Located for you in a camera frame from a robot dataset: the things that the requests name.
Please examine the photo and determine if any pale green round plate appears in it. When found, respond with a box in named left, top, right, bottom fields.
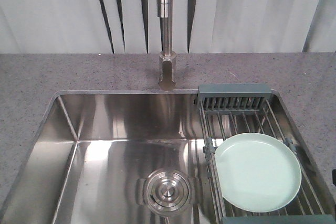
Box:
left=214, top=133, right=302, bottom=212

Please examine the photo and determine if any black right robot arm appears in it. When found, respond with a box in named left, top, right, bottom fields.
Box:
left=332, top=169, right=336, bottom=186

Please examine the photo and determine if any chrome kitchen faucet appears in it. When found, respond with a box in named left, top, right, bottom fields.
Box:
left=157, top=0, right=176, bottom=91

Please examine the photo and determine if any stainless steel sink basin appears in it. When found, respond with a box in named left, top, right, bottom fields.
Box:
left=0, top=89, right=336, bottom=224

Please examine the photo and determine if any round steel sink drain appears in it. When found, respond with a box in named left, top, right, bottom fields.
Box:
left=135, top=169, right=199, bottom=217

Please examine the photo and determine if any white pleated curtain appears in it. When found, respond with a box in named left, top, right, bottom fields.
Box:
left=1, top=0, right=335, bottom=54

